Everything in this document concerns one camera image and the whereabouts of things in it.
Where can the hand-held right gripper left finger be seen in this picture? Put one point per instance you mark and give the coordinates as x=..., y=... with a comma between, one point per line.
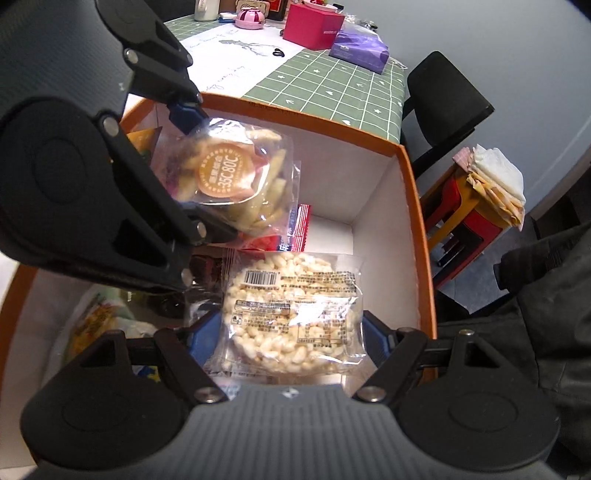
x=203, y=339

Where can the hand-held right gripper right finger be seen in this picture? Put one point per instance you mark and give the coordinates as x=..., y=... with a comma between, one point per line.
x=375, y=339

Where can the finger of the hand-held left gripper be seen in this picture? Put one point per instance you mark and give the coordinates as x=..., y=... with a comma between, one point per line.
x=152, y=184
x=184, y=115

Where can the clear packet of dark snacks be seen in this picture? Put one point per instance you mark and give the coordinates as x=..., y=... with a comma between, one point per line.
x=207, y=273

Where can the clear packet of yellow crackers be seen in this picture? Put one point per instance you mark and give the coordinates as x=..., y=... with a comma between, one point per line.
x=231, y=170

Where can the clear rice cracker packet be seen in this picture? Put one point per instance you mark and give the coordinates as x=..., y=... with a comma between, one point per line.
x=286, y=314

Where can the pale yellow snack packet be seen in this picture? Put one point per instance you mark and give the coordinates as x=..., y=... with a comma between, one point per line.
x=97, y=318

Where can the red snack packet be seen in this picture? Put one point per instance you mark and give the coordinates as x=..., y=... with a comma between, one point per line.
x=300, y=221

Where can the orange cardboard box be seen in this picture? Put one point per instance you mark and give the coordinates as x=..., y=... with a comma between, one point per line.
x=332, y=161

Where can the white paper table runner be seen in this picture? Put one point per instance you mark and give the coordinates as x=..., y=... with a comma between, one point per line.
x=231, y=55

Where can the small black clip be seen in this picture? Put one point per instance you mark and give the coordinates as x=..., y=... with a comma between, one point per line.
x=278, y=51

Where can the pink round container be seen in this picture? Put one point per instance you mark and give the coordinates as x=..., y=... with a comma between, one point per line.
x=250, y=17

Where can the brown glass bottle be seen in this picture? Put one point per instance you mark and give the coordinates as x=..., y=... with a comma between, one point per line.
x=277, y=9

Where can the green checked tablecloth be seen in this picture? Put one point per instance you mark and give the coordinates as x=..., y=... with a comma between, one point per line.
x=332, y=92

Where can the red plastic stool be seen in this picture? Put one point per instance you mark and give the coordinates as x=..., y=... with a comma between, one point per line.
x=466, y=217

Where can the dark cloth bag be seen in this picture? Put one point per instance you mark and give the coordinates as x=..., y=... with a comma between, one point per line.
x=531, y=323

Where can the pink box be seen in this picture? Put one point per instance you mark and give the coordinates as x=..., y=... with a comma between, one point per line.
x=314, y=25

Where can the purple tissue pack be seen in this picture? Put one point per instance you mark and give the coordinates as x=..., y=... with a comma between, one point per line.
x=360, y=50

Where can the stack of folded cloths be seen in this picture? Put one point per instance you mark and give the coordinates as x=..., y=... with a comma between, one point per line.
x=496, y=180

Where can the black chair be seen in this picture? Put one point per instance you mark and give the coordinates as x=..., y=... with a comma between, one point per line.
x=443, y=97

